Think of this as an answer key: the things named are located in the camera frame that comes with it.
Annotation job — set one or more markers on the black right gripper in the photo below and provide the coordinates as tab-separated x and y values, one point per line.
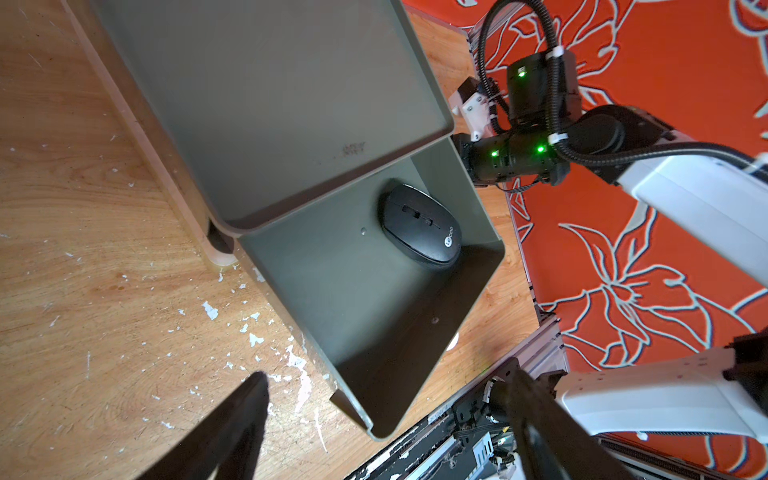
502	158

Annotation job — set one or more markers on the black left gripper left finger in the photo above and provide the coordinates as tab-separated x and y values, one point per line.
226	444

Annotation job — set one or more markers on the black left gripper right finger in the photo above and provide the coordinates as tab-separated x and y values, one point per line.
550	443

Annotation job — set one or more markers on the olive green top drawer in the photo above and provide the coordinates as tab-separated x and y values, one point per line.
377	320

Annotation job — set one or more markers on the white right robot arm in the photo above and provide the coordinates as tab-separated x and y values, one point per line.
630	139

